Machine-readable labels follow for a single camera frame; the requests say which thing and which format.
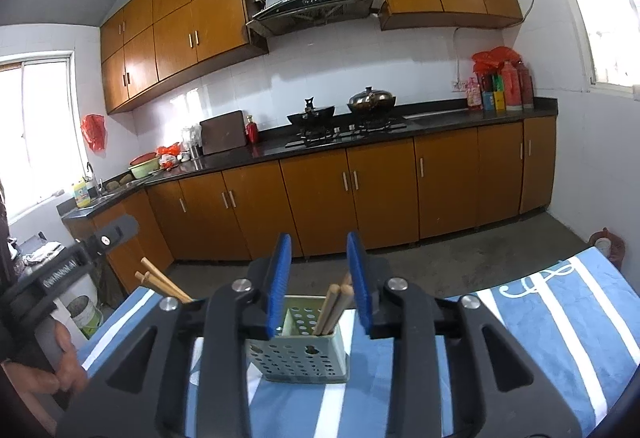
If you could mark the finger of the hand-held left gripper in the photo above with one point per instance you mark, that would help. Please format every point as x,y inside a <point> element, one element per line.
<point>115,230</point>

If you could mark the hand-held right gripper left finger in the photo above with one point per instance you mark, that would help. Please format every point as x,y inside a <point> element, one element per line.
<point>280,288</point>

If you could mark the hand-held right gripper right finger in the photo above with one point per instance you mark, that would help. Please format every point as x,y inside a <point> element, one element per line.
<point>360,288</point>

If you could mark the wooden chopstick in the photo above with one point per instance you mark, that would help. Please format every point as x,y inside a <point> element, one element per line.
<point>160,289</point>
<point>340,305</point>
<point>165,280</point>
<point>327,308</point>
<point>141,279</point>
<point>347,279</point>

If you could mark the green perforated utensil holder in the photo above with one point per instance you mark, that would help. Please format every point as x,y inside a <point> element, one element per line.
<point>300,358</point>

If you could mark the person's left hand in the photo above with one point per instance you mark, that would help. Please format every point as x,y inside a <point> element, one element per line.
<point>70,363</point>

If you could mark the steel sink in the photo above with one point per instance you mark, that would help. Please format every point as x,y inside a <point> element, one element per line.
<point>110,199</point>

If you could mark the yellow dish soap bottle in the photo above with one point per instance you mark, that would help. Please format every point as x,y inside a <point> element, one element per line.
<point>82,195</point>

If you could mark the paint bucket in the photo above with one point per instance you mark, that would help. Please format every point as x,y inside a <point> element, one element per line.
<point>87,318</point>

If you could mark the steel faucet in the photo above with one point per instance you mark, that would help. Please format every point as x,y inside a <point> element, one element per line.
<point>92,175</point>

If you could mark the green basin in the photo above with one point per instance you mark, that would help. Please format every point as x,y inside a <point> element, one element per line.
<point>144,168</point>

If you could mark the red plastic bag on counter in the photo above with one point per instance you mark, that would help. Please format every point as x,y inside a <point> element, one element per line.
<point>168,152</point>

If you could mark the wooden base cabinets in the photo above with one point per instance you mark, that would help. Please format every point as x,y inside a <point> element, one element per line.
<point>380,188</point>

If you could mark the steel canister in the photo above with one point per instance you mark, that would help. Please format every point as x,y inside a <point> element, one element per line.
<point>192,143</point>

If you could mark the window beside sink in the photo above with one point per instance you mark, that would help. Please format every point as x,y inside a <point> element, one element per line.
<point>40,133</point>

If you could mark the dark wooden cutting board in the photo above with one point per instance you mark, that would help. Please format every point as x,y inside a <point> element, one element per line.
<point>222,133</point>

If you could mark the black gas stove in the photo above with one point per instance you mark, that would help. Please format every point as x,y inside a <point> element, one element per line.
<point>345,133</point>

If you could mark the red bottle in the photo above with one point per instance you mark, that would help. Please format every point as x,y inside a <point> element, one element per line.
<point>252,132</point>

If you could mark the black wok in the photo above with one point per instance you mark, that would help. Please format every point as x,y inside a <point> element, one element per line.
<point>310,115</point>

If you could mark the dark pot with lid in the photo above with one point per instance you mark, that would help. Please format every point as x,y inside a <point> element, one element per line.
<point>371,102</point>

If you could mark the blue white striped tablecloth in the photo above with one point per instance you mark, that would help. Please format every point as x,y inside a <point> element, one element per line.
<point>550,318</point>

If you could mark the black kitchen countertop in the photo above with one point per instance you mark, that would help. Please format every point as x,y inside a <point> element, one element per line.
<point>450,115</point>

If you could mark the pink bottle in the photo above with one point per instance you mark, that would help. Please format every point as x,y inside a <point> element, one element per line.
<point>474,95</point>

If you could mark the colourful condiment box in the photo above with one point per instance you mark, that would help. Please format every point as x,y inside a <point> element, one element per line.
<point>492,98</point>

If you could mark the dark red bottles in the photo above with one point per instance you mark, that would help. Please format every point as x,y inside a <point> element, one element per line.
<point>517,88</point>

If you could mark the red bag behind bottles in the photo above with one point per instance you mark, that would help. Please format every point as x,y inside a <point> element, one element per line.
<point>495,58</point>

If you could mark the red plastic bag on wall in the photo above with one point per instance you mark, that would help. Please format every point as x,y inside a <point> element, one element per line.
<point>94,133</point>

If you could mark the long wooden wall cabinets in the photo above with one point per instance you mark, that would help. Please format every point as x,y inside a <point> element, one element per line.
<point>175,28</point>

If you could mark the wall outlet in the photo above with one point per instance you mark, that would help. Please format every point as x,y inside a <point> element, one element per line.
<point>457,84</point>

